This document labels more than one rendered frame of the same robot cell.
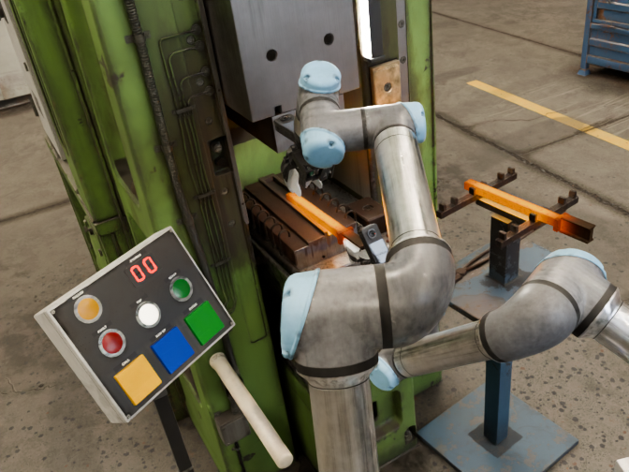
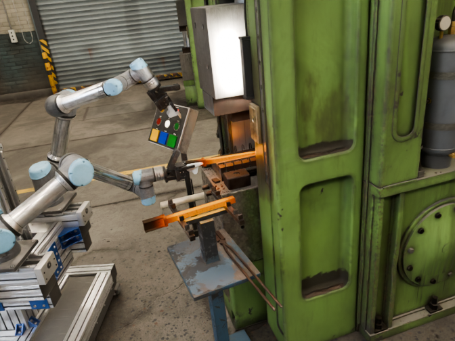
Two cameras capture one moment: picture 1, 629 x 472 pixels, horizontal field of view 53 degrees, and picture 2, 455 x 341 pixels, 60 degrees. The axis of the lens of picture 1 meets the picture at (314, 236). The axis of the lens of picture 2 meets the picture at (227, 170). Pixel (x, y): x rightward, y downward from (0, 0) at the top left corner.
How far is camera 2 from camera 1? 2.71 m
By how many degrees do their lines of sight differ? 85
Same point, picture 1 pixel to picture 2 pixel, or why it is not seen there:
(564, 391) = not seen: outside the picture
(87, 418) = not seen: hidden behind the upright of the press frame
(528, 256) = (224, 274)
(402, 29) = (261, 91)
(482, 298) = (195, 246)
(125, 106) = not seen: hidden behind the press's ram
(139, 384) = (153, 136)
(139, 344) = (161, 128)
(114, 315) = (164, 116)
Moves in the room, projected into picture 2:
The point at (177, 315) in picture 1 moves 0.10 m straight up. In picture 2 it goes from (170, 131) to (168, 116)
